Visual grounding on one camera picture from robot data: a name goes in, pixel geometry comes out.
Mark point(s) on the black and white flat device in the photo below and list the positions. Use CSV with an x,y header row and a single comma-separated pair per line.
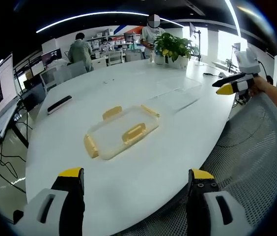
x,y
58,104

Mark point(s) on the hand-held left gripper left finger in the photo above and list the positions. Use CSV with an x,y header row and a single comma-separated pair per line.
x,y
55,211

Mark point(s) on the long ceiling light strip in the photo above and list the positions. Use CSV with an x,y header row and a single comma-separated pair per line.
x,y
91,17
234,17

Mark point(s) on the person's right hand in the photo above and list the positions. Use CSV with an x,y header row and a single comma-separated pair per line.
x,y
260,86

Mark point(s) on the potted green plant white pot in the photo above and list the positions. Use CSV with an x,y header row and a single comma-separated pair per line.
x,y
174,46

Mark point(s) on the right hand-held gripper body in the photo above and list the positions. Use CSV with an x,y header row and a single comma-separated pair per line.
x,y
248,62

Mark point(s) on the clear plastic container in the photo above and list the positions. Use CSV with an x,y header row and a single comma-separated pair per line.
x,y
177,96

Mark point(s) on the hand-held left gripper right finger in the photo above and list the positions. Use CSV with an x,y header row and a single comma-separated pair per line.
x,y
202,211

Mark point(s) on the white storage shelf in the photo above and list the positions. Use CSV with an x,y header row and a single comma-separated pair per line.
x,y
120,39

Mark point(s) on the small dark computer monitor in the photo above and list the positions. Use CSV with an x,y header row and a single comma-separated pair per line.
x,y
51,57

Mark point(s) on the grey mesh office chair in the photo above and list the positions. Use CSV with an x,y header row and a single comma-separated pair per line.
x,y
251,147

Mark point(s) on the clear lid with yellow buckle clasps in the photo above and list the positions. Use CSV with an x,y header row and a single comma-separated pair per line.
x,y
119,132

